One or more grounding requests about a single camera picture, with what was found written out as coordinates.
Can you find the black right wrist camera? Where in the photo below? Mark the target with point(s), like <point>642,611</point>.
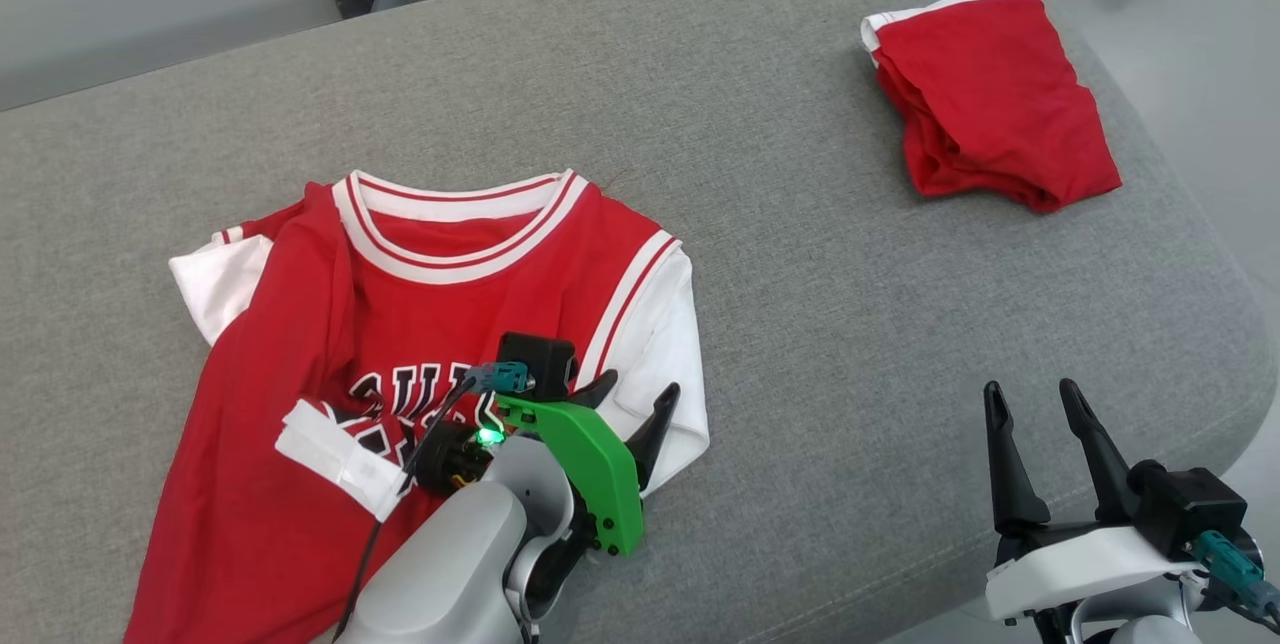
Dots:
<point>1190,514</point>

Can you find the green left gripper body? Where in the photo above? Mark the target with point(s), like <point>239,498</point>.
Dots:
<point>600,474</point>

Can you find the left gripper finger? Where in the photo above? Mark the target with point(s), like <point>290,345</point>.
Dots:
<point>598,392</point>
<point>655,434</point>

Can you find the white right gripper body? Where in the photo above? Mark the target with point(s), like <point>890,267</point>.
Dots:
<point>1080,564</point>

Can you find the red basketball jersey white sleeves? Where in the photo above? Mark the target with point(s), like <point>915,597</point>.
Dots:
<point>300,344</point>

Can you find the red shorts white waistband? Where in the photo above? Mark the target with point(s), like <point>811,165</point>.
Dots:
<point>990,94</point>

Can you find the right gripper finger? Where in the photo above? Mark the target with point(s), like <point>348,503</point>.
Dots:
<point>1010,484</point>
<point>1105,464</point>

